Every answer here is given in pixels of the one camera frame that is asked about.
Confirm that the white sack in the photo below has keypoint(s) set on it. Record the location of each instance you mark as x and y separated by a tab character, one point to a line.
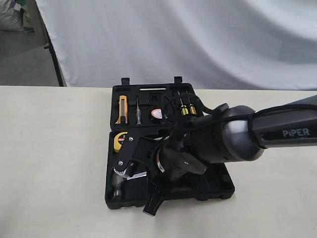
10	19

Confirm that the black backdrop stand pole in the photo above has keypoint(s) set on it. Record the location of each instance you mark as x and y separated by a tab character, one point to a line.
49	46

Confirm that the white backdrop cloth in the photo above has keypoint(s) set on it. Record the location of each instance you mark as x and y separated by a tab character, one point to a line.
212	44

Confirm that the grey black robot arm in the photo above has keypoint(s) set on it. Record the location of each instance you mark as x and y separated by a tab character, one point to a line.
241	134

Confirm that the claw hammer black grip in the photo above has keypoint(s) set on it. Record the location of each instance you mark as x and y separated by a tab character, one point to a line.
118	180

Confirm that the orange utility knife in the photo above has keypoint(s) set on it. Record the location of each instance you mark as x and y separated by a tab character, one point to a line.
123	110

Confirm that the yellow tape measure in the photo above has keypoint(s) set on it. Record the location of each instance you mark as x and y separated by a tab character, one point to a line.
118	141

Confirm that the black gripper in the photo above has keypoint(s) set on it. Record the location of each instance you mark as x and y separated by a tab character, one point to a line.
167	166

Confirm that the short yellow black screwdriver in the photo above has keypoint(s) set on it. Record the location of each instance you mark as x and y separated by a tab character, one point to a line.
192	109

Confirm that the long yellow black screwdriver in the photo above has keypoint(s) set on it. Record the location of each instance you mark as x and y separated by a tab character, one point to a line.
184	109

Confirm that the black electrical tape roll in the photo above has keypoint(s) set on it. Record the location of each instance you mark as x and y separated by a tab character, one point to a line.
156	116

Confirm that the clear tester screwdriver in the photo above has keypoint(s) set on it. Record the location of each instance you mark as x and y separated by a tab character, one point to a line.
138	112

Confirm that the black plastic tool case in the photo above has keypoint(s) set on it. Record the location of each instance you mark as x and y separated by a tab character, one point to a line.
215	183

